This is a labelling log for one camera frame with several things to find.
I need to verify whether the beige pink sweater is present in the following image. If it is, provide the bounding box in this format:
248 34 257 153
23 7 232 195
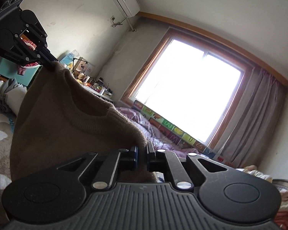
10 62 156 183

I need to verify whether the teal storage box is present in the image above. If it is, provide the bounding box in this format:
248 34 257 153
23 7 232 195
0 58 40 86

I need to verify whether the cluttered desk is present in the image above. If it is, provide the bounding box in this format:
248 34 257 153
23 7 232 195
59 50 113 103

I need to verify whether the black desk lamp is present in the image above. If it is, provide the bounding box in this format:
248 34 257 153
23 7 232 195
73 57 89 73

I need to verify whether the purple crumpled duvet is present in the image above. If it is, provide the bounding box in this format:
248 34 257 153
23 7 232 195
116 108 200 158

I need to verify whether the white fluffy garment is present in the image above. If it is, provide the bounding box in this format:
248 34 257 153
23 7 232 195
0 78 27 116

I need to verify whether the colourful alphabet play mat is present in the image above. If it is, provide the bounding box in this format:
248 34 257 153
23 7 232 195
132 100 233 167

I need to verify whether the cream yellow blanket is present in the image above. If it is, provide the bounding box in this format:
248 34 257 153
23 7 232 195
237 164 274 182

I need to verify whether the grey curtain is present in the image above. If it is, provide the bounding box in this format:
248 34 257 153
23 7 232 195
214 68 288 168

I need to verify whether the pink red folded quilt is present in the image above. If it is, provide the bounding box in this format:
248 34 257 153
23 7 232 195
274 186 288 229

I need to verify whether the window with wooden frame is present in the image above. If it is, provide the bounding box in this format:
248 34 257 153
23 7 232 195
121 28 252 148

